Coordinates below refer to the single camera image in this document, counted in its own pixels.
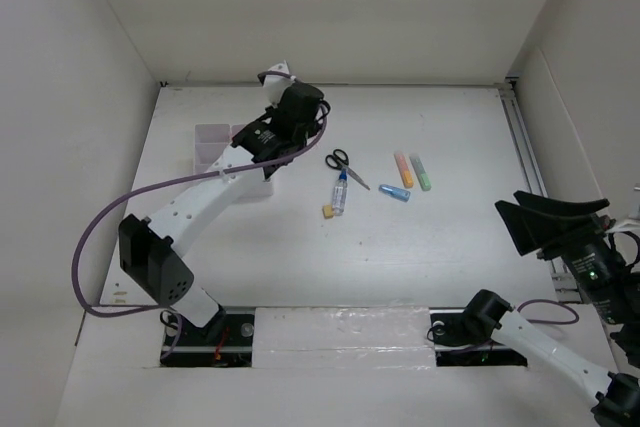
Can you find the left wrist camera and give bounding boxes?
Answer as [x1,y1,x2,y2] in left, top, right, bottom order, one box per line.
[258,60,297,105]

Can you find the orange highlighter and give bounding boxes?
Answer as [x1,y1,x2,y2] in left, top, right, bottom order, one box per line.
[394,151,414,189]

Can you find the white left organizer bin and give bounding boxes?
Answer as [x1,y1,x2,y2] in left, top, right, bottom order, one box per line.
[193,124,231,174]

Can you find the aluminium side rail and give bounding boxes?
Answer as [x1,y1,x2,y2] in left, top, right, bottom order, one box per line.
[496,77,584,304]

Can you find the black handled scissors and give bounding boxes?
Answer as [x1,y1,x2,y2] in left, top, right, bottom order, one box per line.
[325,149,371,191]

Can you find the white organizer bin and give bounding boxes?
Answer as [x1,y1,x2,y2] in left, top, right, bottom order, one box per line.
[229,122,275,201]
[193,124,231,174]

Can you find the yellow eraser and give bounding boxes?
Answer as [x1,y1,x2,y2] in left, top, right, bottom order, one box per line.
[322,205,334,219]

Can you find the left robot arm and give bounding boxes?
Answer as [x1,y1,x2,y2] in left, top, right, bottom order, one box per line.
[118,81,330,344]

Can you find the blue correction tape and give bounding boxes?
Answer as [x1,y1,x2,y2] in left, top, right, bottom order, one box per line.
[378,184,411,202]

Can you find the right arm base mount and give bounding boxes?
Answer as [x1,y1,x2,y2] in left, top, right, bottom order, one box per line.
[426,310,528,367]

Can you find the white right organizer bin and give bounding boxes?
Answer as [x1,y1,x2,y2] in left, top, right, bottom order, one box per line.
[229,122,275,201]

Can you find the green highlighter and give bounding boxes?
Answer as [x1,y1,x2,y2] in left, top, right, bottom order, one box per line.
[409,153,432,192]

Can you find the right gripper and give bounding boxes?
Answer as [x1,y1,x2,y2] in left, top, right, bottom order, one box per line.
[494,187,638,320]

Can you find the clear glue bottle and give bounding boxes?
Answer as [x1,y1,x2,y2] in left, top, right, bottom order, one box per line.
[331,170,348,216]

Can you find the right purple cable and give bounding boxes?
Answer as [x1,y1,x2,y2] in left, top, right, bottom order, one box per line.
[517,299,582,325]

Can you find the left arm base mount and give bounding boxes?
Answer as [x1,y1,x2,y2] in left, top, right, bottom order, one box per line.
[159,307,256,368]

